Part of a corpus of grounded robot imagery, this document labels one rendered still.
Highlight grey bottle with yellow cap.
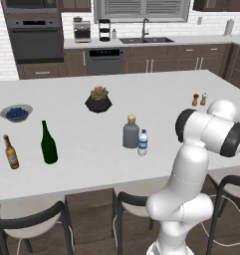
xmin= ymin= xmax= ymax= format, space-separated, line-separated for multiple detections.
xmin=121 ymin=115 xmax=140 ymax=149

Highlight clear plastic water bottle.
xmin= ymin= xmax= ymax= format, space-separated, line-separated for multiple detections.
xmin=136 ymin=128 xmax=148 ymax=157

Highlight succulent in black pot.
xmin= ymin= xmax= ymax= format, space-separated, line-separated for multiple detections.
xmin=84 ymin=85 xmax=114 ymax=115

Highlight steel dishwasher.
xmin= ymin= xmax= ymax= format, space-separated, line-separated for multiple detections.
xmin=85 ymin=48 xmax=124 ymax=77

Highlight green glass wine bottle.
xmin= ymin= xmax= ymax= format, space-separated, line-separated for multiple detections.
xmin=40 ymin=120 xmax=59 ymax=165

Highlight black chair with white seat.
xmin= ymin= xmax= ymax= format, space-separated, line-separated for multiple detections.
xmin=205 ymin=168 xmax=240 ymax=255
xmin=111 ymin=180 xmax=165 ymax=255
xmin=0 ymin=199 xmax=77 ymax=255

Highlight brown pepper shaker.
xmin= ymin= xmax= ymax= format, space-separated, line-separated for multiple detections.
xmin=191 ymin=93 xmax=200 ymax=108

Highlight brown and white salt shaker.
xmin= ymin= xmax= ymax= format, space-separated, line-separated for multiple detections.
xmin=199 ymin=92 xmax=208 ymax=107

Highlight brown base cupboards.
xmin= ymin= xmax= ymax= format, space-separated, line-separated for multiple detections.
xmin=16 ymin=42 xmax=240 ymax=94

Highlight dark kitchen sink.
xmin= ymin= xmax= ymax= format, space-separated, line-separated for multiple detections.
xmin=119 ymin=36 xmax=175 ymax=45

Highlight black tiered stand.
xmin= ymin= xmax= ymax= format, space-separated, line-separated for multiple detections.
xmin=98 ymin=18 xmax=112 ymax=43

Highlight dark sink tap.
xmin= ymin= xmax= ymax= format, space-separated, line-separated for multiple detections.
xmin=140 ymin=17 xmax=150 ymax=39

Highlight silver coffee machine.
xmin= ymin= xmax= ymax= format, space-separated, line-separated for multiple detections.
xmin=73 ymin=16 xmax=93 ymax=44

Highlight grey bowl of blueberries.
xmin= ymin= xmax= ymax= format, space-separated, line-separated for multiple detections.
xmin=0 ymin=104 xmax=34 ymax=124

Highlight brown glass beer bottle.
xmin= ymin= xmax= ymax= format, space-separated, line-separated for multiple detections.
xmin=2 ymin=133 xmax=20 ymax=170

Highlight window with grey blinds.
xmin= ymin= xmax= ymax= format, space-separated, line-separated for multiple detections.
xmin=93 ymin=0 xmax=192 ymax=24

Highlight paper towel roll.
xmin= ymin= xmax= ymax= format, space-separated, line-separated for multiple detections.
xmin=223 ymin=18 xmax=235 ymax=37

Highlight microwave oven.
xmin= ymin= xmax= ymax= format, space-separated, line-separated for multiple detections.
xmin=0 ymin=0 xmax=61 ymax=14

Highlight black wall oven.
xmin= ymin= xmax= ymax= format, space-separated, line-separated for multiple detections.
xmin=5 ymin=13 xmax=65 ymax=65

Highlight brown wall cupboard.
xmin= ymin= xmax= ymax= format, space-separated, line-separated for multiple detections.
xmin=192 ymin=0 xmax=240 ymax=13
xmin=59 ymin=0 xmax=93 ymax=13

